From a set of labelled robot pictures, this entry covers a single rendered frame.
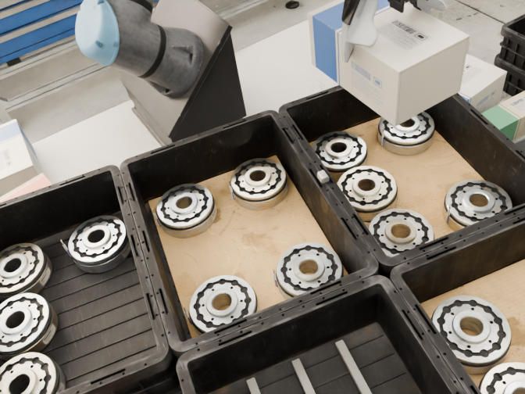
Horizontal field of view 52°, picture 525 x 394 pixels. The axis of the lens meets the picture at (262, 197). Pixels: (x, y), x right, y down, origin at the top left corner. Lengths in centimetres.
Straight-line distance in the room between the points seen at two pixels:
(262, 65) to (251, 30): 157
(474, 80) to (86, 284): 91
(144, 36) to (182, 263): 46
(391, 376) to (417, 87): 39
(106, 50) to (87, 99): 181
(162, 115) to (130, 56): 19
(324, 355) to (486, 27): 243
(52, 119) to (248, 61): 151
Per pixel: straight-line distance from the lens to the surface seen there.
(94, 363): 87
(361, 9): 75
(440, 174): 101
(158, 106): 126
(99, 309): 92
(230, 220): 95
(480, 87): 127
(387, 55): 74
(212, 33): 118
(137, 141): 137
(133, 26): 110
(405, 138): 103
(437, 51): 75
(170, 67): 115
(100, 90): 293
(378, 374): 78
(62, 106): 292
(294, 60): 153
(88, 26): 111
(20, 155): 133
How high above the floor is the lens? 155
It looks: 47 degrees down
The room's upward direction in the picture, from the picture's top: 11 degrees counter-clockwise
